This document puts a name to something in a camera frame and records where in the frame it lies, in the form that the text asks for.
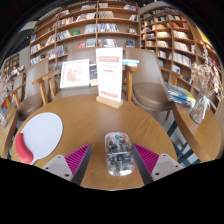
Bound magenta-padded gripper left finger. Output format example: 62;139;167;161
41;143;92;186

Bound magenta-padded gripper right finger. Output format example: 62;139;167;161
131;143;184;186

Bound transparent computer mouse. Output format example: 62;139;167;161
104;131;136;177

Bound white mouse pad red rest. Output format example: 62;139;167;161
14;111;64;166

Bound round wooden side table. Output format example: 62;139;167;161
0;106;19;159
172;99;224;164

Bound beige armchair wooden arms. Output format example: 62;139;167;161
32;46;141;106
123;47;184;121
6;58;51;121

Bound stack of colourful books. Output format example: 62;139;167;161
164;82;197;108

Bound white framed picture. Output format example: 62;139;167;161
59;58;91;90

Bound dark book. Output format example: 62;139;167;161
88;63;99;87

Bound white sign wooden base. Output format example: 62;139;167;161
95;46;124;109

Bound stack of pale blue books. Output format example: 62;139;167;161
122;58;140;68

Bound distant wooden bookshelf unit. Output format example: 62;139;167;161
1;53;21;79

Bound wide wooden bookshelf unit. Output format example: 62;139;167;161
29;0;140;73

